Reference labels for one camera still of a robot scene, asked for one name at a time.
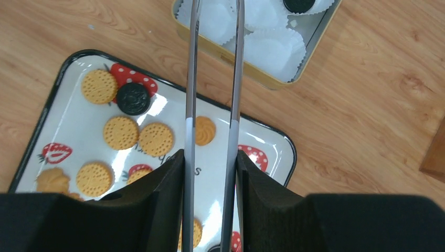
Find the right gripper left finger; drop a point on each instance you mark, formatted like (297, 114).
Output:
(142, 216)

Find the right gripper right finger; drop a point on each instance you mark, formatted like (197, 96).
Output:
(273, 218)

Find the round dotted biscuit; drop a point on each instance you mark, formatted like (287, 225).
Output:
(121, 133)
(99, 87)
(137, 175)
(197, 234)
(94, 179)
(156, 139)

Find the swirl butter cookie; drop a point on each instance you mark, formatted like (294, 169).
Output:
(205, 130)

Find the black sandwich cookie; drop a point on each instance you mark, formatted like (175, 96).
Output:
(298, 6)
(133, 99)

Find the metal tongs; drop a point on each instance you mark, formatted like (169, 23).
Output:
(190, 130)

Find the flower butter cookie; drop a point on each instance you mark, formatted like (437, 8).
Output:
(53, 180)
(75, 196)

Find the white paper cup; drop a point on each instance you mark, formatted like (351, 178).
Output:
(319, 6)
(218, 20)
(277, 52)
(265, 14)

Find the wooden compartment box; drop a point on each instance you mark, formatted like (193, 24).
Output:
(433, 162)

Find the gold cookie tin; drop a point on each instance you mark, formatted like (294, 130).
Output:
(311, 27)

